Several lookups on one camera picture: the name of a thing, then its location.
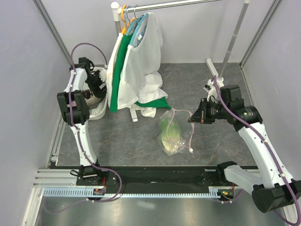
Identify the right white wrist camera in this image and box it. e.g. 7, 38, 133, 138
204, 79, 218, 102

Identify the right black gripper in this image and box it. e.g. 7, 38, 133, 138
188, 97, 230, 124

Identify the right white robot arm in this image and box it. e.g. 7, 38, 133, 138
188, 85, 301, 213

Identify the purple toy eggplant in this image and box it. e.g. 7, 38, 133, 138
83, 89, 93, 99

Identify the white mesh garment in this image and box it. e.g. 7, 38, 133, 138
115, 12, 169, 118

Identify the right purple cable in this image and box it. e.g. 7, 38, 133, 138
211, 75, 301, 226

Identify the light blue clothes hanger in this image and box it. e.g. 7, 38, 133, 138
125, 13, 150, 50

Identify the clear pink-dotted zip bag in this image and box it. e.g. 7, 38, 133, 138
158, 108, 195, 156

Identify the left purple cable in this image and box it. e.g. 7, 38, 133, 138
42, 42, 123, 214

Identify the green garment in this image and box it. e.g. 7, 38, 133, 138
109, 32, 170, 117

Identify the white metal clothes rack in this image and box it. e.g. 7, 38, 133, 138
111, 0, 251, 122

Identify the white garment with trim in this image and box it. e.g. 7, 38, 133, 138
106, 33, 123, 106

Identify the green plastic lettuce head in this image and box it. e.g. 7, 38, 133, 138
158, 118, 181, 156

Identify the purple cable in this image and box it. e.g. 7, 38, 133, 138
42, 42, 123, 214
211, 75, 301, 226

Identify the white slotted cable duct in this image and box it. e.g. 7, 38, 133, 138
43, 188, 227, 199

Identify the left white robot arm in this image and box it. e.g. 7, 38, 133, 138
57, 57, 107, 186

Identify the orange clothes hanger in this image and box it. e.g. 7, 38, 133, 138
120, 5, 136, 35

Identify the white perforated plastic basket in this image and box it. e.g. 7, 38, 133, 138
89, 67, 108, 121

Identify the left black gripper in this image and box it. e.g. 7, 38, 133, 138
85, 71, 110, 99

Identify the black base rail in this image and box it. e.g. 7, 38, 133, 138
76, 165, 257, 189

